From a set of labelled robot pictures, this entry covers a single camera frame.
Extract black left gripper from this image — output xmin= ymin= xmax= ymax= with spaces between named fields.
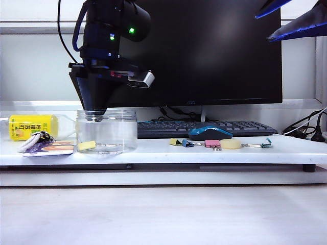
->
xmin=68 ymin=55 xmax=140 ymax=122

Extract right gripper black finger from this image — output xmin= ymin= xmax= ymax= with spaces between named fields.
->
xmin=267 ymin=0 xmax=327 ymax=43
xmin=254 ymin=0 xmax=294 ymax=19

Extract round transparent plastic jar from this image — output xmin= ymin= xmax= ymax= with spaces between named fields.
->
xmin=76 ymin=109 xmax=138 ymax=155

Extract pale yellow binder clip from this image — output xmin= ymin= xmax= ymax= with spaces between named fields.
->
xmin=77 ymin=140 xmax=121 ymax=153

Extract yellow label plastic bottle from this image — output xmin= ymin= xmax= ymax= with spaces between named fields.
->
xmin=0 ymin=114 xmax=78 ymax=142

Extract purple orange printed card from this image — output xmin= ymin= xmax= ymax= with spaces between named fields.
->
xmin=22 ymin=140 xmax=75 ymax=157

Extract black computer monitor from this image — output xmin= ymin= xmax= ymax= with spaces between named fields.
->
xmin=102 ymin=0 xmax=283 ymax=108

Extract black power plug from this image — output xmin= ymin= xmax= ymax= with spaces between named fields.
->
xmin=310 ymin=126 xmax=327 ymax=142

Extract white desk riser board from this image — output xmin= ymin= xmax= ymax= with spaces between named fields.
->
xmin=0 ymin=110 xmax=327 ymax=166

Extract blue binder clip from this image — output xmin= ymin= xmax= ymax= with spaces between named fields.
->
xmin=181 ymin=138 xmax=205 ymax=149

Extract black computer keyboard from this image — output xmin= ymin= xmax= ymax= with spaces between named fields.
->
xmin=137 ymin=120 xmax=278 ymax=140

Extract teal binder clip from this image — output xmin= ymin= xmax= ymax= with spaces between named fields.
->
xmin=240 ymin=138 xmax=273 ymax=149

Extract black and blue mouse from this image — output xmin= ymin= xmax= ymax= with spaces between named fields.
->
xmin=188 ymin=125 xmax=233 ymax=141

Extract pink binder clip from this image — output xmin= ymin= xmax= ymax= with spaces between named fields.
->
xmin=204 ymin=139 xmax=222 ymax=152

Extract aluminium frame post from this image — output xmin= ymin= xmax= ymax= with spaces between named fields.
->
xmin=314 ymin=33 xmax=327 ymax=104

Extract silver aluminium frame rail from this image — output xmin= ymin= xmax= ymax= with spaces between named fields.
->
xmin=0 ymin=100 xmax=323 ymax=111

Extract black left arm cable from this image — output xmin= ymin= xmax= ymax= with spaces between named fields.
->
xmin=57 ymin=0 xmax=83 ymax=65

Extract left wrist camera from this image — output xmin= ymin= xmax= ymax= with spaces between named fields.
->
xmin=127 ymin=69 xmax=156 ymax=89

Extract black lanyard clasp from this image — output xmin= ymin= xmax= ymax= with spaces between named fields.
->
xmin=38 ymin=130 xmax=56 ymax=142

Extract white rope lanyard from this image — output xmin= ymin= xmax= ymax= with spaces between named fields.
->
xmin=17 ymin=134 xmax=41 ymax=154

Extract grey aluminium frame rail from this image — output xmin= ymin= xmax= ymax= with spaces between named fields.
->
xmin=0 ymin=19 xmax=323 ymax=35

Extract white cable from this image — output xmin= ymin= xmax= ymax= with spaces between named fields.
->
xmin=283 ymin=108 xmax=327 ymax=135

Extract black monitor cables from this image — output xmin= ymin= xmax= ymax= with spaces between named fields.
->
xmin=152 ymin=106 xmax=202 ymax=123

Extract black power cables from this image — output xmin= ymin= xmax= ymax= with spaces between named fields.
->
xmin=282 ymin=107 xmax=327 ymax=140

